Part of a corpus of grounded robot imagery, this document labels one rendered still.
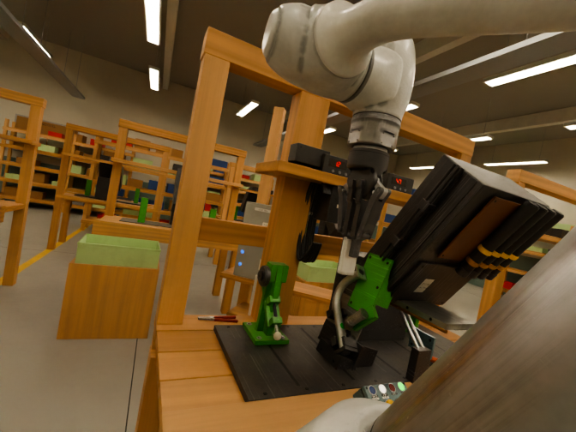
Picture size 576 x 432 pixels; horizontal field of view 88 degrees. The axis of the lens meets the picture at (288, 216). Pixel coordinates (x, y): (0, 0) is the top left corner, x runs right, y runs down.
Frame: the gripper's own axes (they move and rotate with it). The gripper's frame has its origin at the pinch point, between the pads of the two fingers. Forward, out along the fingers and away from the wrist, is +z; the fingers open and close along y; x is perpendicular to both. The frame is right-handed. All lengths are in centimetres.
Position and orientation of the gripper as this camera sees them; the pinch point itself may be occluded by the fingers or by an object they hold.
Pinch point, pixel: (348, 255)
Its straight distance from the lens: 58.7
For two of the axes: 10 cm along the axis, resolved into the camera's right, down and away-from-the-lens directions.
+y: 4.2, 1.1, -9.0
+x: 8.9, 1.5, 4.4
